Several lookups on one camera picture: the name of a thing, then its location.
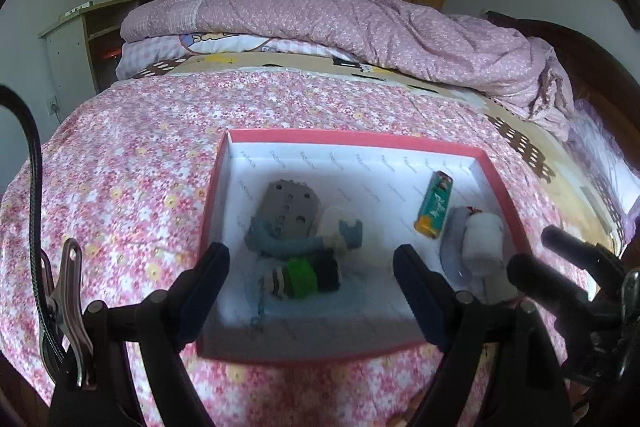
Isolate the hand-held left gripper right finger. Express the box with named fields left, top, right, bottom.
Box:
left=394, top=244, right=573, bottom=427

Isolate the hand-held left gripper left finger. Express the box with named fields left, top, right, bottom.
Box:
left=47, top=243, right=231, bottom=427

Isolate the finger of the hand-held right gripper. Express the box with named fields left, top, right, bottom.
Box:
left=507, top=253, right=621, bottom=328
left=542, top=226, right=626, bottom=293

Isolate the white plastic bottle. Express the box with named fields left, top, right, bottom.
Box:
left=461, top=207, right=505, bottom=278

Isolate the blue-grey plastic tool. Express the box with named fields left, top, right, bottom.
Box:
left=245, top=214, right=363, bottom=258

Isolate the green striped toy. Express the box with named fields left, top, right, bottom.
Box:
left=260, top=252, right=343, bottom=300

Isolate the grey perforated metal plate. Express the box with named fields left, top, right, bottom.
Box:
left=257, top=177, right=321, bottom=240

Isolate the red cardboard box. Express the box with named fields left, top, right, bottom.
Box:
left=196, top=129, right=532, bottom=364

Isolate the yellow printed bedsheet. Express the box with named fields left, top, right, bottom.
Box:
left=135, top=52, right=626, bottom=253

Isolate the purple frilled pillow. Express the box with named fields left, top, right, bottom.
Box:
left=565, top=99, right=640, bottom=228

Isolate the silver metal spring clip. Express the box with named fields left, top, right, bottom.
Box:
left=39, top=238, right=98, bottom=390

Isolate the pink floral bedsheet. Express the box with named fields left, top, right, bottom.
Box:
left=0, top=67, right=601, bottom=427

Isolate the dark wooden headboard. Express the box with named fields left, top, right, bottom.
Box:
left=482, top=9, right=640, bottom=128

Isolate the white cartoon printed quilt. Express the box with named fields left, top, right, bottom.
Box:
left=116, top=32, right=351, bottom=80

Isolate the pink floral quilt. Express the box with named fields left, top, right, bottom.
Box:
left=121, top=0, right=576, bottom=142

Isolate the black cable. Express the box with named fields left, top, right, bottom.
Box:
left=0, top=84, right=66, bottom=363

